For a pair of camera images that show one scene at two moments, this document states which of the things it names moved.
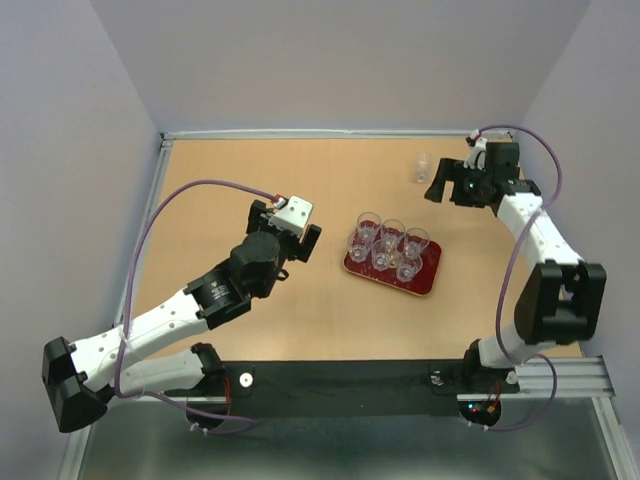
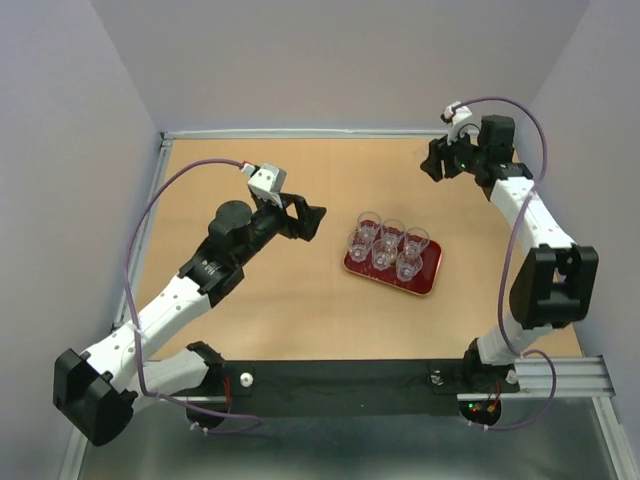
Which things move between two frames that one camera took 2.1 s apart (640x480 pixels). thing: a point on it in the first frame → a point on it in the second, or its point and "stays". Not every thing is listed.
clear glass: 382,254 stays
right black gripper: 446,171 → 439,150
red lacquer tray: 422,281 stays
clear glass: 408,266 stays
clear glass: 368,226 stays
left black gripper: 300,249 → 308,220
